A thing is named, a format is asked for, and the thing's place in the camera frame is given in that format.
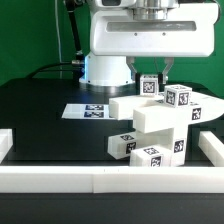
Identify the white chair seat part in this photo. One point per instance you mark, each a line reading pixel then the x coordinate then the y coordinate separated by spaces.
pixel 163 140

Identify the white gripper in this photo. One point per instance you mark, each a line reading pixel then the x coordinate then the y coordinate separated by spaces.
pixel 188 31

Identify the white right fence rail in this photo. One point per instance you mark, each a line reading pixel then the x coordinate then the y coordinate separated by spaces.
pixel 212 147

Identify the white tagged cube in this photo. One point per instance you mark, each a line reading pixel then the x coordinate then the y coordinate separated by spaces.
pixel 149 85
pixel 177 95

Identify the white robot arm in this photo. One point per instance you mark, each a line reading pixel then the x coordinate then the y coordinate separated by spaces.
pixel 112 71

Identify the white fence rail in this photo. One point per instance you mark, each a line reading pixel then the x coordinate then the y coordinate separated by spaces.
pixel 212 147
pixel 82 179

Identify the white front fence rail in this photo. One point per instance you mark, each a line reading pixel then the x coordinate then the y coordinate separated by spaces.
pixel 82 179

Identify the white tag plate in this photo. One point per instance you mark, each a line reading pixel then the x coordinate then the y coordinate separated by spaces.
pixel 86 111

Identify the white left fence block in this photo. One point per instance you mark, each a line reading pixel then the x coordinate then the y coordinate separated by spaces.
pixel 6 142

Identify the white chair back frame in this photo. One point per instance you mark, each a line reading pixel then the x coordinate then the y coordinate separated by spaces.
pixel 202 108

